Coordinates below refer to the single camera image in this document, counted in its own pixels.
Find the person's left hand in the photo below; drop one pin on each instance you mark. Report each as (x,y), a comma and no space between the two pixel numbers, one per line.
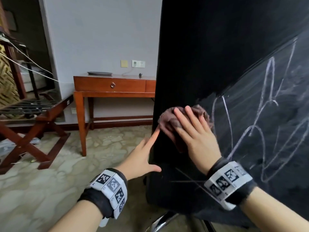
(137,164)

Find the person's right hand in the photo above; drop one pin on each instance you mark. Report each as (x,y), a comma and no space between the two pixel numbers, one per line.
(200,144)

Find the brown cleaning cloth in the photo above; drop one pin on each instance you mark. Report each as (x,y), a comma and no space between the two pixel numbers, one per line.
(169,120)

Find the black leather chair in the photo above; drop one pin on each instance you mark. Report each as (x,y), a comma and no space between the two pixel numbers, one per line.
(205,57)

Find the round grey metal tray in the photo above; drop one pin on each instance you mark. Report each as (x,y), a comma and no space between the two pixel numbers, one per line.
(99,73)

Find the dark wooden baseboard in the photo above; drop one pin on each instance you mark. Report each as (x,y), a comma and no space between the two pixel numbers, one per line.
(120,124)

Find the black wristband with marker tags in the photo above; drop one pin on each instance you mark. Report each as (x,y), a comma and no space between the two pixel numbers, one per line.
(101,200)
(239,193)

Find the red wooden table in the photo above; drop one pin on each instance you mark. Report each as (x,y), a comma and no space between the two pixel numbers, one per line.
(96,85)

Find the black power plug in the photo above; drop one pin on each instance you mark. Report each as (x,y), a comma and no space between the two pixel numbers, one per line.
(140,75)

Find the white bag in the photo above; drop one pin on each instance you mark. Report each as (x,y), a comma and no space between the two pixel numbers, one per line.
(36,79)

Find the white paper sheet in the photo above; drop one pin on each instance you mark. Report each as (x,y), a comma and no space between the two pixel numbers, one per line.
(6,147)

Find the wooden folding luggage rack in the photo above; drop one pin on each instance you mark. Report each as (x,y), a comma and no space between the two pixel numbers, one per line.
(30,74)

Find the gold lattice screen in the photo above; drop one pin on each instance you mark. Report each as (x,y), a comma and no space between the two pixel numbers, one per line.
(7,79)

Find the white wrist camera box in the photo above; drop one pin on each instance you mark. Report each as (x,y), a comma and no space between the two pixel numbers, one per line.
(103,222)

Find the small cream wall outlet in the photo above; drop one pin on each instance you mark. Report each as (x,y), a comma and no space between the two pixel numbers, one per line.
(73,110)

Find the white wall power socket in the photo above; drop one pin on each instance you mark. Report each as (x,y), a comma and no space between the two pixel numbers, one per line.
(141,63)

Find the beige wall plate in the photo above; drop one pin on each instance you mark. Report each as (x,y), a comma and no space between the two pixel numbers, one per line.
(124,63)

